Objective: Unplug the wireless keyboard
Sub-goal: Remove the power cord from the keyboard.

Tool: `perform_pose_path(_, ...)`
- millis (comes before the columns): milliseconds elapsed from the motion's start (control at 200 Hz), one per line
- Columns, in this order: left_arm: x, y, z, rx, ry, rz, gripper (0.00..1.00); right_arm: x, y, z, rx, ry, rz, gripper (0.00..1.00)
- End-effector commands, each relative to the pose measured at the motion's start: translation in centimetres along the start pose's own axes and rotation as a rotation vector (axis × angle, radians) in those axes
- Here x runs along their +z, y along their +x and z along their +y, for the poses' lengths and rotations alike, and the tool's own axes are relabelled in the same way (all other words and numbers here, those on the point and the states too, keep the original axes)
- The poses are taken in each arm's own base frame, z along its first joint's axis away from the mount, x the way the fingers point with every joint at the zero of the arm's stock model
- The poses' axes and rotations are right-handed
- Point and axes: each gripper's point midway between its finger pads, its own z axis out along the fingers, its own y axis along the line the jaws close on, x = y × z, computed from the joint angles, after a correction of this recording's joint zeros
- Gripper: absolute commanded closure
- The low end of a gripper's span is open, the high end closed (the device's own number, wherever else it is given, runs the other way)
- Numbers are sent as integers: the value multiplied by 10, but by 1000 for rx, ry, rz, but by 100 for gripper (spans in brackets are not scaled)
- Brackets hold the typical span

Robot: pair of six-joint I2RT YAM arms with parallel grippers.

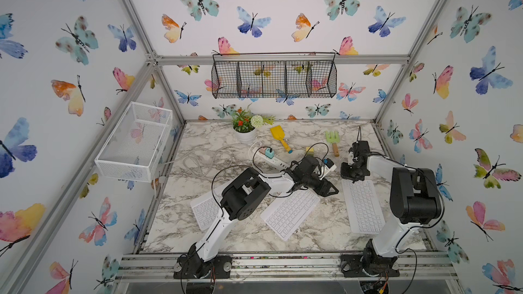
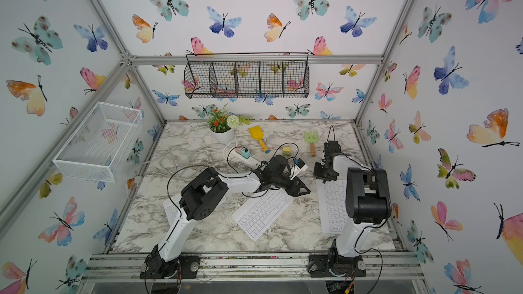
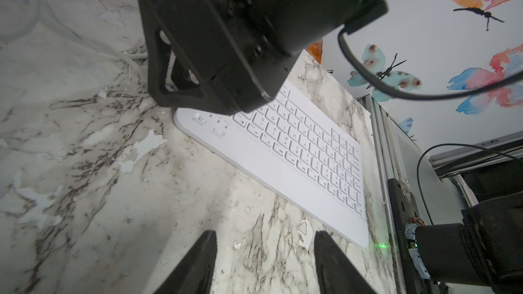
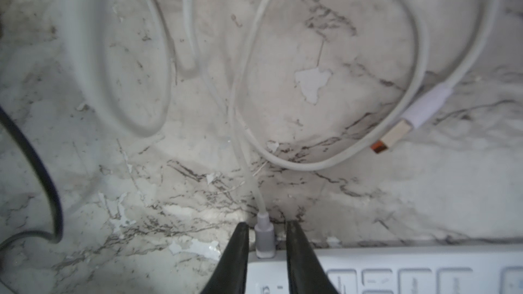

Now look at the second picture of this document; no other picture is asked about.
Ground black cable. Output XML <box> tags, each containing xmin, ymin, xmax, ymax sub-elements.
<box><xmin>225</xmin><ymin>142</ymin><xmax>301</xmax><ymax>200</ymax></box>

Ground white power strip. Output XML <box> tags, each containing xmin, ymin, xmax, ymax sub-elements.
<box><xmin>232</xmin><ymin>151</ymin><xmax>261</xmax><ymax>169</ymax></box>

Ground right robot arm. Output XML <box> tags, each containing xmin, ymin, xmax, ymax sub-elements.
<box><xmin>307</xmin><ymin>140</ymin><xmax>392</xmax><ymax>278</ymax></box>

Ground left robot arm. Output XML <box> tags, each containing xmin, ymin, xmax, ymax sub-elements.
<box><xmin>140</xmin><ymin>155</ymin><xmax>311</xmax><ymax>280</ymax></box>

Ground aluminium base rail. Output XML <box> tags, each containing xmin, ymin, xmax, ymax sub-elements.
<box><xmin>82</xmin><ymin>251</ymin><xmax>424</xmax><ymax>283</ymax></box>

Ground potted plant white pot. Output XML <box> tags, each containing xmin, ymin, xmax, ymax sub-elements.
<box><xmin>208</xmin><ymin>106</ymin><xmax>252</xmax><ymax>144</ymax></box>

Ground middle white keyboard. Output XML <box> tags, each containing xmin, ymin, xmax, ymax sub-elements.
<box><xmin>232</xmin><ymin>189</ymin><xmax>294</xmax><ymax>242</ymax></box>

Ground black wire wall basket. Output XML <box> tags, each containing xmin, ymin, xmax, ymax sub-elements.
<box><xmin>183</xmin><ymin>52</ymin><xmax>310</xmax><ymax>99</ymax></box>

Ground yellow USB charger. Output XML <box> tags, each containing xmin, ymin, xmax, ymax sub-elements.
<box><xmin>282</xmin><ymin>146</ymin><xmax>292</xmax><ymax>157</ymax></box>

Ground white keyboard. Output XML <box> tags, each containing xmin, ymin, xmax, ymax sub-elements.
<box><xmin>163</xmin><ymin>199</ymin><xmax>181</xmax><ymax>226</ymax></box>
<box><xmin>317</xmin><ymin>180</ymin><xmax>348</xmax><ymax>234</ymax></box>
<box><xmin>232</xmin><ymin>189</ymin><xmax>294</xmax><ymax>242</ymax></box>

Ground right white keyboard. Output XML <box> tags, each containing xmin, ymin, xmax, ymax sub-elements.
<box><xmin>317</xmin><ymin>180</ymin><xmax>348</xmax><ymax>234</ymax></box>

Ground white mesh wall basket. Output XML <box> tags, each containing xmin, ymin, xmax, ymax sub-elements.
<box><xmin>53</xmin><ymin>102</ymin><xmax>142</xmax><ymax>182</ymax></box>

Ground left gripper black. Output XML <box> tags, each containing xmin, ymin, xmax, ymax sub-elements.
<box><xmin>270</xmin><ymin>175</ymin><xmax>312</xmax><ymax>199</ymax></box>

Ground left white keyboard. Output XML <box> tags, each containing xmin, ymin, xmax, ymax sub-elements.
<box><xmin>163</xmin><ymin>199</ymin><xmax>181</xmax><ymax>226</ymax></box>

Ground teal USB charger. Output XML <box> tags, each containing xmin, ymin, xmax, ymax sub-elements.
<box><xmin>241</xmin><ymin>148</ymin><xmax>251</xmax><ymax>159</ymax></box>

